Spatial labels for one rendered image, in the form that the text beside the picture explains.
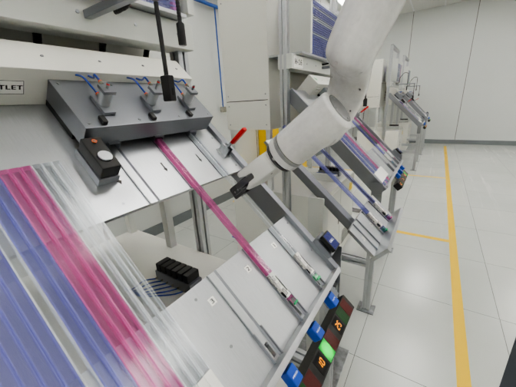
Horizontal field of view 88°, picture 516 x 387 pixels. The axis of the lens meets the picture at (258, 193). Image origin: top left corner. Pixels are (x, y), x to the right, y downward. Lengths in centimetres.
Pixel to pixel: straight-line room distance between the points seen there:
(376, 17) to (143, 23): 56
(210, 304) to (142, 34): 66
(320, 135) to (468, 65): 758
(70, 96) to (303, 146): 45
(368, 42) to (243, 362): 55
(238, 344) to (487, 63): 787
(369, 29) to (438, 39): 760
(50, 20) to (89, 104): 18
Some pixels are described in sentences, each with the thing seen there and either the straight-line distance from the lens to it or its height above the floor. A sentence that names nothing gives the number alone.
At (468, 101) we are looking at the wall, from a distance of 803.
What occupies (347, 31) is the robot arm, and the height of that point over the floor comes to 125.
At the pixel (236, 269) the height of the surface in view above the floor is 83.
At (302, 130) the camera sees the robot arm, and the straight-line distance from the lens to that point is 53.
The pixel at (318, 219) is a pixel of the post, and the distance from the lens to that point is 101.
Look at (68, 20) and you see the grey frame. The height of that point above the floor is 133.
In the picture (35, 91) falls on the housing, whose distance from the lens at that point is 68.
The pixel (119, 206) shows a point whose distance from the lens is 55.
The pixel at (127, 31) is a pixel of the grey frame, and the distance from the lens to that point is 81.
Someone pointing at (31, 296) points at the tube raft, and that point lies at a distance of 45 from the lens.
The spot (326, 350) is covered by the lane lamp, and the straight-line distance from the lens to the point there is 65.
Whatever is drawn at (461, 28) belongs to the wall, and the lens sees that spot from 812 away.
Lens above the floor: 115
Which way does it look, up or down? 19 degrees down
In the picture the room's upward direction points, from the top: 3 degrees counter-clockwise
